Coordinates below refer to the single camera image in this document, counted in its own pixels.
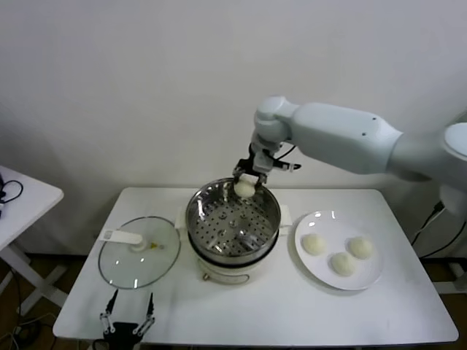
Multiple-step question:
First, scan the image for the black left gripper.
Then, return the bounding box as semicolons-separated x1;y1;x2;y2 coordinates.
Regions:
99;289;157;350

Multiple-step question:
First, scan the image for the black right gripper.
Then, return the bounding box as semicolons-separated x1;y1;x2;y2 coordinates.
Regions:
232;157;270;190

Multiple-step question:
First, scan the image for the white steamed baozi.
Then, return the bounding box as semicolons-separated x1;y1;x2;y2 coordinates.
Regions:
347;236;374;260
233;180;255;200
301;233;327;256
330;252;358;277

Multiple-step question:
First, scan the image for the perforated steel steamer basket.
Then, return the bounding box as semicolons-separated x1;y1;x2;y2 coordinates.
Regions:
185;177;282;256

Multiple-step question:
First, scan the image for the white round plate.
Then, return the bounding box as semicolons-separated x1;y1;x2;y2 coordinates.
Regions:
293;210;385;292

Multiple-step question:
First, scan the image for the white electric cooker pot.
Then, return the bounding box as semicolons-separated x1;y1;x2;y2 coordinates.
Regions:
174;206;293;286

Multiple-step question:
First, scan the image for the white side table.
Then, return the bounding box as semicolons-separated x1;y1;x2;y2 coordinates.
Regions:
0;166;70;316

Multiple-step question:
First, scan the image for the white floor stand base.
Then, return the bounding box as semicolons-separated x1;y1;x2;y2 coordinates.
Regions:
436;262;467;295

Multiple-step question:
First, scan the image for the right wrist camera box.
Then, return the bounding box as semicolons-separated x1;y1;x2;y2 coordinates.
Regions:
253;149;274;173

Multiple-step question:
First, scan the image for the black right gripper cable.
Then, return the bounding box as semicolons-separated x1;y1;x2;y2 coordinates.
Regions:
271;145;303;171

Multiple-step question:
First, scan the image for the glass lid with white handle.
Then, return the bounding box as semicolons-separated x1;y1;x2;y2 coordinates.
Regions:
98;217;182;291

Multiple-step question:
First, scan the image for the black looped cable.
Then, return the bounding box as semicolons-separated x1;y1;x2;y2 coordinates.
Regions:
0;174;24;206

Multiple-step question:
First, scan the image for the thin black cable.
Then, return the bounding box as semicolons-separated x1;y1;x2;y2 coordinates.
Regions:
419;218;467;258

